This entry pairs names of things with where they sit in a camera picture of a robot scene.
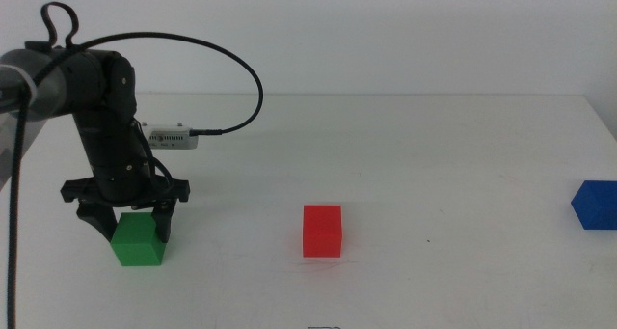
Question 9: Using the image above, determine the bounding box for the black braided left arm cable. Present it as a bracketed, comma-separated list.
[5, 0, 265, 329]

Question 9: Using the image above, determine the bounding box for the white left arm cable tie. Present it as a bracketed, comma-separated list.
[0, 63, 39, 103]

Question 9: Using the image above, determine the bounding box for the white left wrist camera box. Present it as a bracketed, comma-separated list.
[140, 122, 200, 151]

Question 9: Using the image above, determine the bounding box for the red cube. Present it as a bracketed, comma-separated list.
[302, 204, 343, 259]

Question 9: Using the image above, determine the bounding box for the blue cube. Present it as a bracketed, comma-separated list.
[570, 179, 617, 232]

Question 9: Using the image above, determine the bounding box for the green cube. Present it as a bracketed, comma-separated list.
[110, 211, 168, 267]

